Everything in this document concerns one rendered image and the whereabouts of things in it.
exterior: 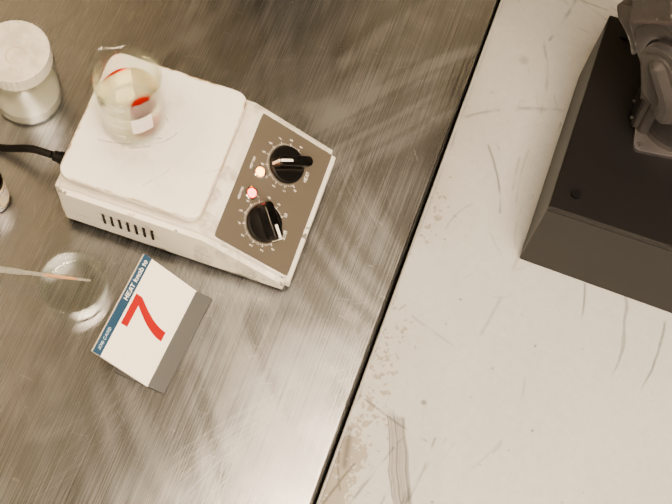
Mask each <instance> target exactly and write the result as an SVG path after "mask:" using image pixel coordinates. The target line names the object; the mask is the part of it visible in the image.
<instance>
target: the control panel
mask: <svg viewBox="0 0 672 504"><path fill-rule="evenodd" d="M281 146H291V147H293V148H295V149H296V150H297V151H298V152H299V153H300V154H301V156H310V157H312V159H313V164H312V165H311V166H310V167H307V168H305V169H304V173H303V175H302V177H301V178H300V179H299V180H298V181H297V182H295V183H292V184H285V183H282V182H280V181H279V180H277V179H276V178H275V177H274V175H273V174H272V172H271V169H270V157H271V154H272V153H273V151H274V150H275V149H276V148H278V147H281ZM331 156H332V155H331V154H329V153H328V152H326V151H325V150H323V149H321V148H320V147H318V146H316V145H315V144H313V143H312V142H310V141H308V140H307V139H305V138H303V137H302V136H300V135H299V134H297V133H295V132H294V131H292V130H291V129H289V128H287V127H286V126H284V125H282V124H281V123H279V122H278V121H276V120H274V119H273V118H271V117H269V116H268V115H266V114H264V113H263V115H262V117H261V119H260V122H259V124H258V127H257V129H256V132H255V134H254V137H253V139H252V142H251V144H250V147H249V149H248V152H247V154H246V157H245V159H244V162H243V164H242V167H241V169H240V172H239V174H238V177H237V179H236V182H235V184H234V187H233V189H232V192H231V194H230V197H229V199H228V202H227V204H226V207H225V209H224V212H223V214H222V217H221V219H220V222H219V224H218V227H217V229H216V232H215V235H214V236H216V237H217V238H218V239H220V240H222V241H224V242H226V243H227V244H229V245H231V246H233V247H235V248H236V249H238V250H240V251H242V252H244V253H245V254H247V255H249V256H251V257H253V258H254V259H256V260H258V261H260V262H262V263H263V264H265V265H267V266H269V267H271V268H272V269H274V270H276V271H278V272H280V273H281V274H283V275H286V276H287V275H288V273H289V270H290V267H291V265H292V262H293V259H294V257H295V254H296V251H297V249H298V246H299V243H300V240H301V238H302V235H303V232H304V230H305V227H306V224H307V222H308V219H309V216H310V213H311V211H312V208H313V205H314V203H315V200H316V197H317V195H318V192H319V189H320V187H321V184H322V181H323V178H324V176H325V173H326V170H327V168H328V165H329V162H330V160H331ZM258 167H262V168H263V169H264V171H265V173H264V175H263V176H261V177H260V176H258V175H257V174H256V169H257V168H258ZM249 188H254V189H255V190H256V196H255V197H253V198H251V197H250V196H249V195H248V189H249ZM267 201H271V202H272V203H273V204H274V207H275V209H276V210H277V211H278V213H279V214H280V216H281V219H282V232H283V237H282V239H281V240H278V241H275V242H269V243H261V242H258V241H257V240H255V239H254V238H253V237H252V236H251V235H250V233H249V231H248V228H247V222H246V221H247V215H248V213H249V211H250V210H251V209H252V208H253V207H254V206H256V205H259V204H262V203H264V202H267Z"/></svg>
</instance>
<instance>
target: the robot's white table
mask: <svg viewBox="0 0 672 504"><path fill-rule="evenodd" d="M622 1H623V0H498V3H497V6H496V8H495V11H494V14H493V17H492V19H491V22H490V25H489V28H488V30H487V33H486V36H485V38H484V41H483V44H482V47H481V49H480V52H479V55H478V58H477V60H476V63H475V66H474V68H473V71H472V74H471V77H470V79H469V82H468V85H467V88H466V90H465V93H464V96H463V98H462V101H461V104H460V107H459V109H458V112H457V115H456V118H455V120H454V123H453V126H452V128H451V131H450V134H449V137H448V139H447V142H446V145H445V147H444V150H443V153H442V156H441V158H440V161H439V164H438V167H437V169H436V172H435V175H434V177H433V180H432V183H431V186H430V188H429V191H428V194H427V197H426V199H425V202H424V205H423V207H422V210H421V213H420V216H419V218H418V221H417V224H416V227H415V229H414V232H413V235H412V237H411V240H410V243H409V246H408V248H407V251H406V254H405V257H404V259H403V262H402V265H401V267H400V270H399V273H398V276H397V278H396V281H395V284H394V287H393V289H392V292H391V295H390V297H389V300H388V303H387V306H386V308H385V311H384V314H383V316H382V319H381V322H380V325H379V327H378V330H377V333H376V336H375V338H374V341H373V344H372V346H371V349H370V352H369V355H368V357H367V360H366V363H365V366H364V368H363V371H362V374H361V376H360V379H359V382H358V385H357V387H356V390H355V393H354V396H353V398H352V401H351V404H350V406H349V409H348V412H347V415H346V417H345V420H344V423H343V426H342V428H341V431H340V434H339V436H338V439H337V442H336V445H335V447H334V450H333V453H332V456H331V458H330V461H329V464H328V466H327V469H326V472H325V475H324V477H323V480H322V483H321V485H320V488H319V491H318V494H317V496H316V499H315V502H314V504H672V313H670V312H667V311H664V310H661V309H659V308H656V307H653V306H650V305H647V304H645V303H642V302H639V301H636V300H633V299H631V298H628V297H625V296H622V295H620V294H617V293H614V292H611V291H608V290H606V289H603V288H600V287H597V286H594V285H592V284H589V283H586V282H583V281H581V280H578V279H575V278H572V277H569V276H567V275H564V274H561V273H558V272H556V271H553V270H550V269H547V268H544V267H542V266H539V265H536V264H533V263H530V262H528V261H525V260H522V259H520V255H521V252H522V249H523V246H524V243H525V240H526V236H527V233H528V230H529V227H530V224H531V221H532V218H533V215H534V212H535V209H536V206H537V203H538V200H539V197H540V194H541V191H542V188H543V185H544V182H545V179H546V176H547V173H548V170H549V167H550V164H551V160H552V157H553V154H554V151H555V148H556V145H557V142H558V139H559V136H560V133H561V130H562V127H563V124H564V121H565V118H566V115H567V112H568V109H569V106H570V103H571V100H572V97H573V94H574V91H575V87H576V84H577V81H578V78H579V75H580V73H581V71H582V69H583V67H584V66H585V64H586V62H587V60H588V58H589V56H590V54H591V52H592V50H593V48H594V46H595V44H596V42H597V40H598V38H599V36H600V34H601V32H602V30H603V28H604V26H605V24H606V22H607V20H608V18H609V16H610V15H611V16H614V17H618V12H617V5H618V4H619V3H621V2H622Z"/></svg>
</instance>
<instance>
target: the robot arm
mask: <svg viewBox="0 0 672 504"><path fill-rule="evenodd" d="M617 12H618V19H619V21H620V22H621V24H622V26H623V28H624V30H625V31H626V34H627V36H628V39H629V42H630V49H631V54H633V55H635V54H636V53H637V54H638V57H639V60H640V68H641V86H640V88H639V90H638V92H637V94H636V96H635V98H634V99H633V101H632V102H633V110H632V116H630V119H631V125H632V127H635V129H634V137H633V144H632V148H633V150H634V151H635V152H638V153H643V154H647V155H652V156H657V157H662V158H667V159H671V160H672V0H623V1H622V2H621V3H619V4H618V5H617Z"/></svg>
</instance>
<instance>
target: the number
mask: <svg viewBox="0 0 672 504"><path fill-rule="evenodd" d="M189 291H190V290H189V289H188V288H186V287H185V286H184V285H182V284H181V283H179V282H178V281H177V280H175V279H174V278H172V277H171V276H170V275H168V274H167V273H166V272H164V271H163V270H161V269H160V268H159V267H157V266H156V265H154V264H153V263H152V262H150V264H149V266H148V267H147V269H146V271H145V273H144V275H143V277H142V279H141V281H140V283H139V284H138V286H137V288H136V290H135V292H134V294H133V296H132V298H131V299H130V301H129V303H128V305H127V307H126V309H125V311H124V313H123V315H122V316H121V318H120V320H119V322H118V324H117V326H116V328H115V330H114V331H113V333H112V335H111V337H110V339H109V341H108V343H107V345H106V347H105V348H104V350H103V352H102V353H103V354H104V355H106V356H107V357H109V358H110V359H112V360H113V361H115V362H116V363H118V364H120V365H121V366H123V367H124V368H126V369H127V370H129V371H130V372H132V373H133V374H135V375H137V376H138V377H140V378H141V379H143V380H144V379H145V377H146V375H147V373H148V371H149V369H150V367H151V365H152V363H153V361H154V359H155V357H156V355H157V353H158V351H159V350H160V348H161V346H162V344H163V342H164V340H165V338H166V336H167V334H168V332H169V330H170V328H171V326H172V324H173V322H174V320H175V318H176V316H177V314H178V312H179V311H180V309H181V307H182V305H183V303H184V301H185V299H186V297H187V295H188V293H189Z"/></svg>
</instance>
